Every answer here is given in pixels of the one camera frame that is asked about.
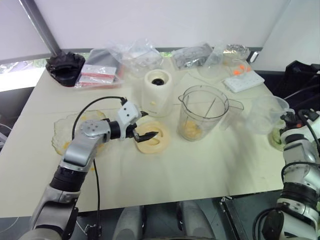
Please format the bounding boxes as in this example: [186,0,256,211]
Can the glass bowl with green contents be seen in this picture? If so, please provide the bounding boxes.
[267,119,286,152]

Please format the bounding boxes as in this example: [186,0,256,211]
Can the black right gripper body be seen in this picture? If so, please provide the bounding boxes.
[279,111,302,130]

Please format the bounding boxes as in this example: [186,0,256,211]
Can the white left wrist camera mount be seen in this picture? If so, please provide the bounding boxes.
[116,100,142,141]

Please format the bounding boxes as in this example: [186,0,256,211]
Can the bag with dark grey contents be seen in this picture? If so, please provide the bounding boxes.
[170,42,216,71]

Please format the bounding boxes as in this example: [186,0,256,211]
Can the clear plastic measuring cup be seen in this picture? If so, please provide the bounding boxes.
[245,94,296,136]

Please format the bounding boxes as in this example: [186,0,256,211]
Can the white perforated tray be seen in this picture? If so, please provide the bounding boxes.
[221,73,266,94]

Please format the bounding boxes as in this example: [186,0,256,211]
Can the black metal frame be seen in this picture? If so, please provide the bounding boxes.
[219,195,253,240]

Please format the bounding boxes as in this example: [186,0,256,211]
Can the white blender base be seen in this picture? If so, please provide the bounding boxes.
[142,69,175,118]

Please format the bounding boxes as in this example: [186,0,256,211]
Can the clear plastic blender jar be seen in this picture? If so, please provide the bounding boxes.
[177,84,245,142]

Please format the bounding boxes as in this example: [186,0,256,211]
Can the small orange plastic pieces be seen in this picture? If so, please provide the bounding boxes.
[233,63,248,76]

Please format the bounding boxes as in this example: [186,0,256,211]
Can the cream round blender lid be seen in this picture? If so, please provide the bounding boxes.
[135,120,171,155]

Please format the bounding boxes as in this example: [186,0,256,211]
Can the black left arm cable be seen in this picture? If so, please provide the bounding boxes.
[71,96,129,240]

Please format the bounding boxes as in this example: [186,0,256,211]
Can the crumpled black bag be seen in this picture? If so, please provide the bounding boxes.
[45,50,87,88]

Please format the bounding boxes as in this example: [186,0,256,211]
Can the clear bag with silver contents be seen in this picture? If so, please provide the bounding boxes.
[205,43,252,71]

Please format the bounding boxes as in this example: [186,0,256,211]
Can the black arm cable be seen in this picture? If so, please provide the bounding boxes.
[298,108,320,152]
[71,96,129,240]

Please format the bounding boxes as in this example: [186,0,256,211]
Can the bag with red white packets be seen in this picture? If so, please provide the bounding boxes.
[74,47,125,90]

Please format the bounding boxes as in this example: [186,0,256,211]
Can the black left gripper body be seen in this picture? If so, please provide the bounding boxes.
[125,119,141,141]

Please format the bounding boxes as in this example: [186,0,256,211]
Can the crumpled clear plastic bag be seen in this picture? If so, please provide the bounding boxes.
[104,37,164,76]

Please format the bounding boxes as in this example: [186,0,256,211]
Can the orange segments in jar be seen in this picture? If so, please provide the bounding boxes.
[178,120,204,141]

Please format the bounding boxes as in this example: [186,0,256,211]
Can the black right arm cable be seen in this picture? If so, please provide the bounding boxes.
[298,108,320,152]

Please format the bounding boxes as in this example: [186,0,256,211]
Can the grey metal pole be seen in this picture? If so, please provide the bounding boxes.
[17,0,63,57]

